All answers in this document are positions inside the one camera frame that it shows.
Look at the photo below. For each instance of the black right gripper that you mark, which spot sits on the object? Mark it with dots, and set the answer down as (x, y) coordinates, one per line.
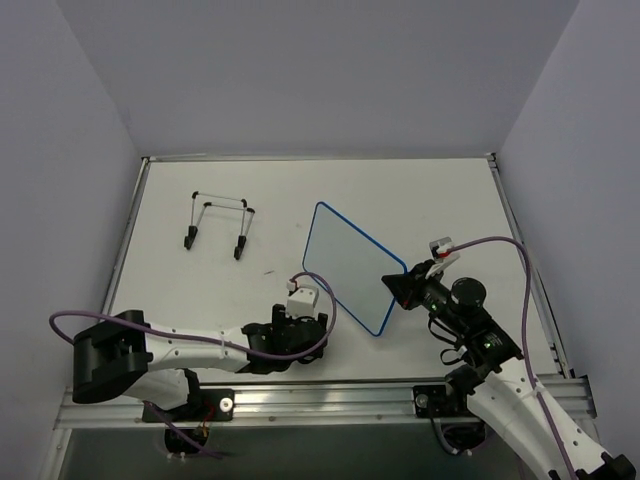
(415, 290)

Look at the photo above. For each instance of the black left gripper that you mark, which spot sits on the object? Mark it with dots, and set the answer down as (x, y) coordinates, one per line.
(310, 330)

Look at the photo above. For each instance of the blue framed small whiteboard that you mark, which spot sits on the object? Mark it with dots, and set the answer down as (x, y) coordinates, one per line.
(353, 263)

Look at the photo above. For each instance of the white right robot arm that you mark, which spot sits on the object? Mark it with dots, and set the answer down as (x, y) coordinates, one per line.
(495, 386)

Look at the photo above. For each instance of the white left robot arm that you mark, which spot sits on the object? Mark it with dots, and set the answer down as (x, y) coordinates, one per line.
(127, 356)

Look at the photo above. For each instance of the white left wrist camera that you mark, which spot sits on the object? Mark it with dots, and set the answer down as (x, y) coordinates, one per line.
(301, 301)

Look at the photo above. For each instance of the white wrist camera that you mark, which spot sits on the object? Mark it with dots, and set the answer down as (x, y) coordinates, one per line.
(443, 255)
(301, 301)

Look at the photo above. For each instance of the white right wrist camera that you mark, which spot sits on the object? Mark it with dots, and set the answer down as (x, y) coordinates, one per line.
(443, 255)

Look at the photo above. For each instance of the aluminium front rail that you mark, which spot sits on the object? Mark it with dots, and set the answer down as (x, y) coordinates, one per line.
(278, 404)

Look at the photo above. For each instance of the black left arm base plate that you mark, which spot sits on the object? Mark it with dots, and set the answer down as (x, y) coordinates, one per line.
(210, 404)

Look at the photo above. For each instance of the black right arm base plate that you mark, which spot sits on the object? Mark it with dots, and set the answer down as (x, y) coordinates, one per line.
(438, 401)

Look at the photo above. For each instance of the wire whiteboard stand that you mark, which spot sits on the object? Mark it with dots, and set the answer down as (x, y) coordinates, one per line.
(223, 213)

